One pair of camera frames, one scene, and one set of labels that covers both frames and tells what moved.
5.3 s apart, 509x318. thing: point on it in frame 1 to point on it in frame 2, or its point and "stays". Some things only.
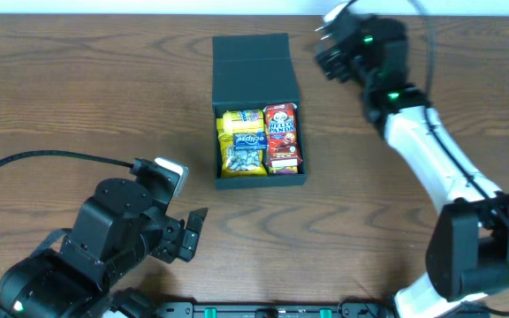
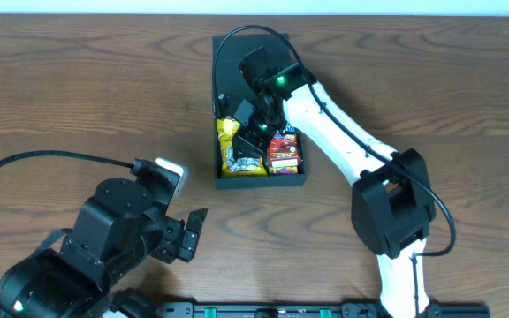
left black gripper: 177,241 stays
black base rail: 300,310 stays
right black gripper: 340,54 to 246,133
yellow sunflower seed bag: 240,163 stays
